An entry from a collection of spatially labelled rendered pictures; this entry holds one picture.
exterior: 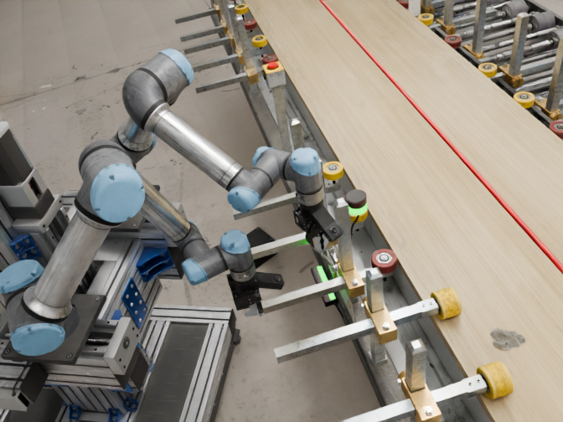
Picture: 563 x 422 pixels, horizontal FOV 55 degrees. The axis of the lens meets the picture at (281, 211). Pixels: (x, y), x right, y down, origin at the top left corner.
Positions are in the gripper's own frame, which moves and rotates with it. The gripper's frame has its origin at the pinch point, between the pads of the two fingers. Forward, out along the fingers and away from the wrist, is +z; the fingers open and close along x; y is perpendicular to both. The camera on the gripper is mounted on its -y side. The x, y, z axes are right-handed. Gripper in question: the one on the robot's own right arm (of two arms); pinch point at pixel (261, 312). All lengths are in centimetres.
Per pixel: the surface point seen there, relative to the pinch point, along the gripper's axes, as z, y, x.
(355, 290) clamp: -2.9, -29.9, 5.0
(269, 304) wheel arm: -3.6, -2.9, 0.6
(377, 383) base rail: 12.4, -27.2, 28.4
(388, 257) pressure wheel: -8.0, -43.0, 0.1
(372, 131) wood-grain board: -8, -64, -66
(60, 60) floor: 83, 118, -436
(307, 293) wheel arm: -3.6, -15.2, 0.9
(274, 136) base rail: 12, -31, -110
